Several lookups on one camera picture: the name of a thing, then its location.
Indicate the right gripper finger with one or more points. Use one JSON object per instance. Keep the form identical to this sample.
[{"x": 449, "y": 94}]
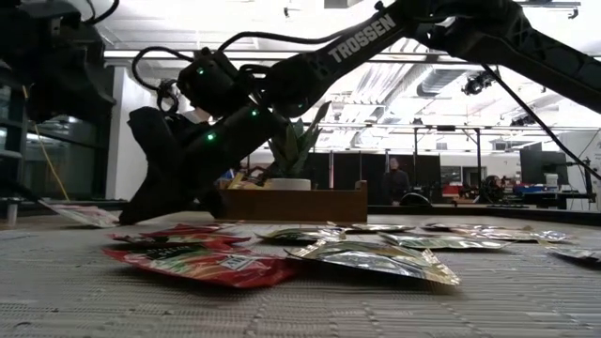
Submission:
[
  {"x": 212, "y": 204},
  {"x": 155, "y": 178}
]

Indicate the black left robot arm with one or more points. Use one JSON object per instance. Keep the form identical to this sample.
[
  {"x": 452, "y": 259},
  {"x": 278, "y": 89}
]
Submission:
[{"x": 19, "y": 28}]

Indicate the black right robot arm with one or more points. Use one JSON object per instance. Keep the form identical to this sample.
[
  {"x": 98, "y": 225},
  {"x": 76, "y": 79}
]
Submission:
[{"x": 366, "y": 40}]

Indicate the long light bar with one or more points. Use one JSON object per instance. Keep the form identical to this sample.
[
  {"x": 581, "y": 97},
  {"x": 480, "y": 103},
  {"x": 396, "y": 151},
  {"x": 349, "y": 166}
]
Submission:
[{"x": 117, "y": 54}]

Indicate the green snake plant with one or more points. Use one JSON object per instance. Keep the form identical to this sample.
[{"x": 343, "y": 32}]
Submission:
[{"x": 296, "y": 145}]

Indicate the white plant pot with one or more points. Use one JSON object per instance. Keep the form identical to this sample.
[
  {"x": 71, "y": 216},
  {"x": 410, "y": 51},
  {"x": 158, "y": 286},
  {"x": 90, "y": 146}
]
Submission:
[{"x": 288, "y": 184}]

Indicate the brown cardboard box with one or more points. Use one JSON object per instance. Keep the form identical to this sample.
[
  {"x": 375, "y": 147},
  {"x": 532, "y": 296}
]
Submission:
[{"x": 296, "y": 204}]

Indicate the black partition panels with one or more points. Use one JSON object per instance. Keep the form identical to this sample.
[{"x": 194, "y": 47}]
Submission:
[{"x": 357, "y": 176}]

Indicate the grey woven placemat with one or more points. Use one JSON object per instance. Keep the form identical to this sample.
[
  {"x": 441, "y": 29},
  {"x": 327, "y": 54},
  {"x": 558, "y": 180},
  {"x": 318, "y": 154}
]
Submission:
[{"x": 70, "y": 305}]

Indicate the person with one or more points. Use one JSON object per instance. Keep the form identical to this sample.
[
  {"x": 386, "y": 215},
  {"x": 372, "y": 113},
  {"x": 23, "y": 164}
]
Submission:
[
  {"x": 493, "y": 188},
  {"x": 395, "y": 180}
]

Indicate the large silver snack packet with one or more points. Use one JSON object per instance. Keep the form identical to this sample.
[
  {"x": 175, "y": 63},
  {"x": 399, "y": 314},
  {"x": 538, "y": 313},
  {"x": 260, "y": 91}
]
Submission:
[{"x": 375, "y": 260}]

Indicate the black track light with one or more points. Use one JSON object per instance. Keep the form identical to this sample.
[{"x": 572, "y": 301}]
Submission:
[{"x": 479, "y": 82}]

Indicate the black computer monitor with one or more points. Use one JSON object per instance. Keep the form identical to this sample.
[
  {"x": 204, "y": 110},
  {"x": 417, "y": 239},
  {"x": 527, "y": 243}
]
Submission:
[{"x": 537, "y": 164}]

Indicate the white cup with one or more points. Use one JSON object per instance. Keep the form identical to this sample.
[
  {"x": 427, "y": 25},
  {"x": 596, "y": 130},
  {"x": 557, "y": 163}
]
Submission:
[{"x": 551, "y": 180}]

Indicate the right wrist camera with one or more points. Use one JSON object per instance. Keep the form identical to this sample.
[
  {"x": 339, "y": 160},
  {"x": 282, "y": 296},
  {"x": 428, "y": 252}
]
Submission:
[{"x": 211, "y": 82}]

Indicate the small grey post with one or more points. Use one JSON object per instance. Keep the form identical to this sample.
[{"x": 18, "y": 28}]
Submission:
[{"x": 11, "y": 211}]

